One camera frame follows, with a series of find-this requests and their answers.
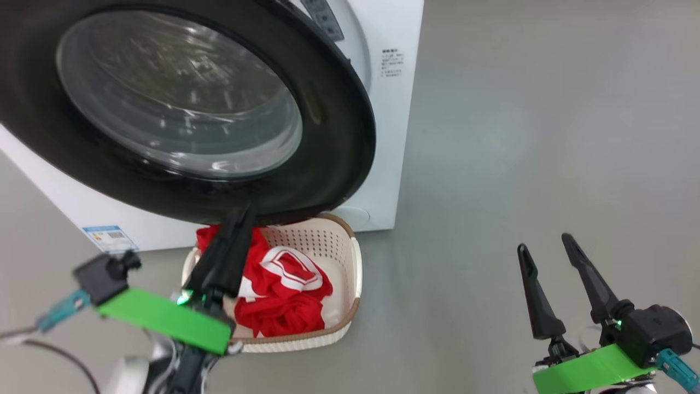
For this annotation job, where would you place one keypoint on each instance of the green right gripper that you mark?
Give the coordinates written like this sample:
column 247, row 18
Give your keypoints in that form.
column 590, row 372

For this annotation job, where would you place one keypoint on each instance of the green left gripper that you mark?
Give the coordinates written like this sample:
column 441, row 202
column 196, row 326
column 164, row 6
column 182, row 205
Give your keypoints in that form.
column 164, row 320

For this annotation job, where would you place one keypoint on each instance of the red garment with white stripes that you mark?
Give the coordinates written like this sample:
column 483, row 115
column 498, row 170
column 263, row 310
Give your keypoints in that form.
column 290, row 268

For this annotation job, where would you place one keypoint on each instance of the black washing machine door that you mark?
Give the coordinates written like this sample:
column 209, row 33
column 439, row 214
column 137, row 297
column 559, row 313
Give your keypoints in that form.
column 328, row 137

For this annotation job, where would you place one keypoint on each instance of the cream perforated laundry basket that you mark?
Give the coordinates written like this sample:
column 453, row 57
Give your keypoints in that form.
column 344, row 273

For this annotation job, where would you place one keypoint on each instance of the white front-load washing machine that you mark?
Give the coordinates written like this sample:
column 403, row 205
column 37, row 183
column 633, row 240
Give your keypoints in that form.
column 394, row 153

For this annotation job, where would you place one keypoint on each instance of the blue white energy label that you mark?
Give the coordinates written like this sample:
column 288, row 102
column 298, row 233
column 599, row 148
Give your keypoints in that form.
column 112, row 239

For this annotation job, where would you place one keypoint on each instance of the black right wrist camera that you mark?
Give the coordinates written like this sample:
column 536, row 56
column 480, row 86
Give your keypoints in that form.
column 656, row 334

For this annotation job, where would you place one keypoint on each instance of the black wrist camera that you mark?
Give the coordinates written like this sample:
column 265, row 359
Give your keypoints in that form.
column 104, row 276
column 656, row 334

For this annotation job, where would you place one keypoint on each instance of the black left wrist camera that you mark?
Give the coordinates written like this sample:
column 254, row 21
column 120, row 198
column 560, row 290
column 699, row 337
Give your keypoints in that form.
column 104, row 276

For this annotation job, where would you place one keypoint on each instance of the teal right camera connector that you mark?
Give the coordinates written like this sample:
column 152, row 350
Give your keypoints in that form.
column 678, row 369

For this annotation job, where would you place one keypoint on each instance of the teal camera connector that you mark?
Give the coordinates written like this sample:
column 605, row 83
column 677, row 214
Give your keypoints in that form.
column 678, row 369
column 63, row 311

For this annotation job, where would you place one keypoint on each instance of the teal left camera connector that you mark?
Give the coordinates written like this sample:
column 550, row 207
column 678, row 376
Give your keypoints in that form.
column 63, row 311

